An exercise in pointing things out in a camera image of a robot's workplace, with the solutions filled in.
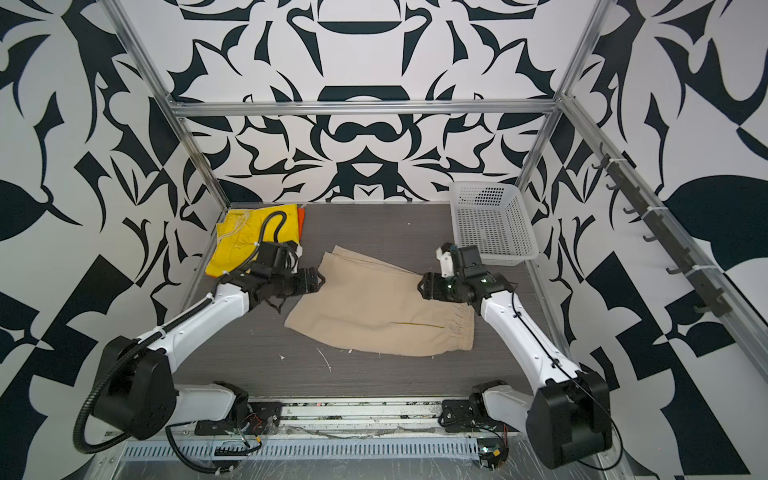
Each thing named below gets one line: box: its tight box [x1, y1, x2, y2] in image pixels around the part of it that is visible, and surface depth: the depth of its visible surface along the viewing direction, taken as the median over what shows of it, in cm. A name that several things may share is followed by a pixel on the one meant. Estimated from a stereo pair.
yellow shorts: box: [206, 204, 299, 277], surface depth 104 cm
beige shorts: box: [284, 245, 475, 357], surface depth 91 cm
